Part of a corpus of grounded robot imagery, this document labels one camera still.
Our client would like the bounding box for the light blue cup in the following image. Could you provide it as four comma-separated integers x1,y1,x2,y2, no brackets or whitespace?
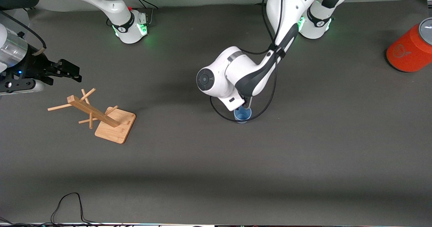
234,106,252,125

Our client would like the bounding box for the wooden cup rack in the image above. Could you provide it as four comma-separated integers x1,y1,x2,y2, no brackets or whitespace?
47,87,137,144

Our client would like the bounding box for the orange can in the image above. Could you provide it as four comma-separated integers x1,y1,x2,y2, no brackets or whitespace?
386,17,432,73

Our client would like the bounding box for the black right arm base cable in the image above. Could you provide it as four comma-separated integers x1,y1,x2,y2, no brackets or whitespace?
129,0,159,26

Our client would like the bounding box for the looped black table cable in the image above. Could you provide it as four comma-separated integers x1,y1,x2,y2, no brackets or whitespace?
51,192,102,226

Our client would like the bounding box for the black table edge cable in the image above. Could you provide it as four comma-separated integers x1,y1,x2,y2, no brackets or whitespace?
0,216,51,227

